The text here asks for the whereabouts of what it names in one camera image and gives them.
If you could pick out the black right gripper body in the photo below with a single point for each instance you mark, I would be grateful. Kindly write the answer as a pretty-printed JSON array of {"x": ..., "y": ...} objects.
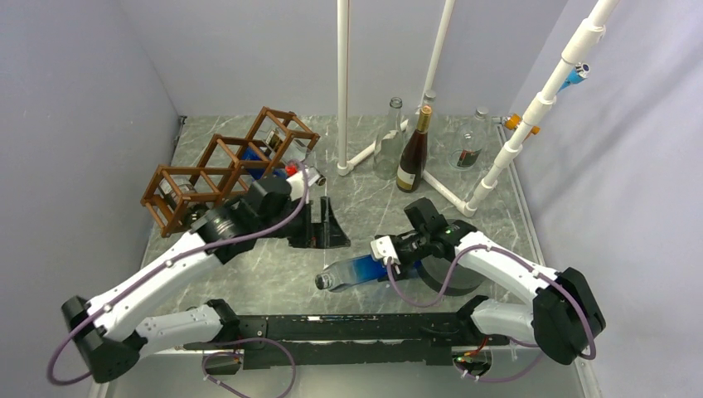
[{"x": 412, "y": 249}]

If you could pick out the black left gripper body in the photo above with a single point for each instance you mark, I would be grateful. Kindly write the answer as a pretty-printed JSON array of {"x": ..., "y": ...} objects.
[{"x": 301, "y": 232}]

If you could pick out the dark wine bottle gold cap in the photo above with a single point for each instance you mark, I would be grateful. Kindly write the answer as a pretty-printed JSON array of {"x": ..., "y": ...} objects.
[{"x": 413, "y": 158}]

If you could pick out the tall clear bottle black label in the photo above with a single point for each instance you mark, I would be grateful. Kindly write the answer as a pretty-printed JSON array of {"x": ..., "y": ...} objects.
[{"x": 389, "y": 141}]

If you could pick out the clear bottle red black label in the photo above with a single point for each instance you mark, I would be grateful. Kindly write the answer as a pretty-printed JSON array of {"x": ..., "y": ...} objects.
[{"x": 436, "y": 122}]

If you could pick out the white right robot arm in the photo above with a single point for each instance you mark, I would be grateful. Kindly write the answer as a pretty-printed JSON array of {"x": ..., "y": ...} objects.
[{"x": 557, "y": 312}]

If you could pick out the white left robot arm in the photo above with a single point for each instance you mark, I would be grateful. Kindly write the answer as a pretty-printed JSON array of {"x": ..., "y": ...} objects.
[{"x": 114, "y": 330}]

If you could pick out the brown wooden wine rack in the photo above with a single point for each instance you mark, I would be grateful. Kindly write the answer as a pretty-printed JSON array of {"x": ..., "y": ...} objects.
[{"x": 177, "y": 196}]

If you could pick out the clear bottle black cap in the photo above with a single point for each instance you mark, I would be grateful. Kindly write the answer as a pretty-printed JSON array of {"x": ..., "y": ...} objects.
[{"x": 297, "y": 150}]

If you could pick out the black round perforated speaker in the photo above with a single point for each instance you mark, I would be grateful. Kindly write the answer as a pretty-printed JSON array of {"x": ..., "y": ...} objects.
[{"x": 434, "y": 268}]

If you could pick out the orange clip on pipe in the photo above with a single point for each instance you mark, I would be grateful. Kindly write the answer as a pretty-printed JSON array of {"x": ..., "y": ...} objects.
[{"x": 512, "y": 121}]

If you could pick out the blue clip on pipe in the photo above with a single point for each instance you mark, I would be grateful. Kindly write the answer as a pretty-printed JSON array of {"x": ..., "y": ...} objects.
[{"x": 579, "y": 73}]

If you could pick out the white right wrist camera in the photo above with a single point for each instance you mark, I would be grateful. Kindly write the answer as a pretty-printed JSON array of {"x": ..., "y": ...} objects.
[{"x": 383, "y": 250}]

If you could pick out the clear bottle by right wall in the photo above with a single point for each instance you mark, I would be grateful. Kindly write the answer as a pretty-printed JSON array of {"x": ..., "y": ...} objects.
[{"x": 470, "y": 140}]

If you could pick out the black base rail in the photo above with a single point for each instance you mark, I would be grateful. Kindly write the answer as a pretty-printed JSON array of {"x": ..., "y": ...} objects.
[{"x": 345, "y": 339}]

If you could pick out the white PVC pipe frame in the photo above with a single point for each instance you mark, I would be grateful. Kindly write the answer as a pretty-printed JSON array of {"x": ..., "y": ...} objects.
[{"x": 494, "y": 53}]

